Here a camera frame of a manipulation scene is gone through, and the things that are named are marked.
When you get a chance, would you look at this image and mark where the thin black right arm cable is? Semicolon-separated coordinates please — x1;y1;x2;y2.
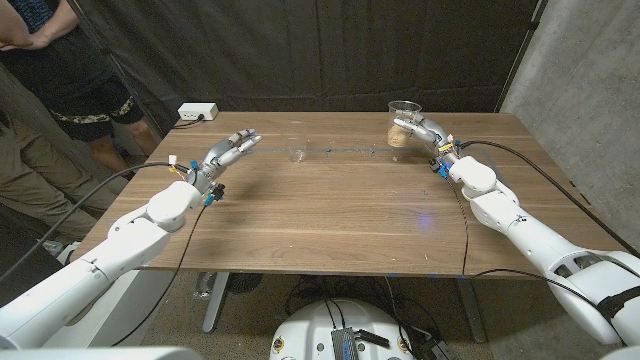
444;177;601;306

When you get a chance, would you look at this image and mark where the grey table leg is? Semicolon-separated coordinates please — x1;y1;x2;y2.
454;278;489;345

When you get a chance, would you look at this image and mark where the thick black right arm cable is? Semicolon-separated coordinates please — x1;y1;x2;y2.
457;140;640;259

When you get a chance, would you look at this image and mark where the white power strip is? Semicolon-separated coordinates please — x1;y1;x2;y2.
177;102;220;122

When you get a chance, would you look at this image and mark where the black power adapter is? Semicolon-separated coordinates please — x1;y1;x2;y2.
419;337;456;360

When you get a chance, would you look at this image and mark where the black floor cable bundle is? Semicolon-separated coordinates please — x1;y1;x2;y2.
284;274;451;351

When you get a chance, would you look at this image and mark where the white table leg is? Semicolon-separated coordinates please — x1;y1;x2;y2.
202;272;231;335

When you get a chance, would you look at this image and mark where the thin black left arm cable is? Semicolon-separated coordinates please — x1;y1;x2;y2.
112;202;209;347

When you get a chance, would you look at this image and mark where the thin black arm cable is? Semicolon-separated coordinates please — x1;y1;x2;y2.
112;202;209;347
444;177;601;306

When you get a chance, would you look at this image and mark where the clear plastic cup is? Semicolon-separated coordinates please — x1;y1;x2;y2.
285;121;309;164

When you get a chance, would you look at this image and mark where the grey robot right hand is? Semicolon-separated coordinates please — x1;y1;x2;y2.
392;112;459;166

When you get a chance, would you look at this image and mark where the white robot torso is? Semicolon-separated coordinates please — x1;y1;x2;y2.
269;298;415;360

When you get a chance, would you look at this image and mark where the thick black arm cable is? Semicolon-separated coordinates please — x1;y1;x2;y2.
457;140;640;259
0;162;194;284

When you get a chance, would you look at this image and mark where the round black floor fan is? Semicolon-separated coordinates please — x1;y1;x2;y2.
227;273;265;295

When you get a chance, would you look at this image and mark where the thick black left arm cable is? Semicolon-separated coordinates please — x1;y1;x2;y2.
0;162;194;284

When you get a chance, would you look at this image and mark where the clear cup with brown sugar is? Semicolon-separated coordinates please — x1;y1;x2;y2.
387;100;423;149

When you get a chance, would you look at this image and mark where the grey finned module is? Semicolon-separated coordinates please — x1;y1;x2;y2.
331;327;360;360

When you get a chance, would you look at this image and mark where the person in khaki trousers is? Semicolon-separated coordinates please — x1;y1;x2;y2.
0;109;117;240

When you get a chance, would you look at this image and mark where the black backdrop curtain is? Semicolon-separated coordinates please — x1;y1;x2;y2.
74;0;544;134

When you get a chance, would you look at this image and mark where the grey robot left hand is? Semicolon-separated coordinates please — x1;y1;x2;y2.
188;128;264;194

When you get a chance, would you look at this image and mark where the person in black shorts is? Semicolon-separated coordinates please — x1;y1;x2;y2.
0;0;161;174

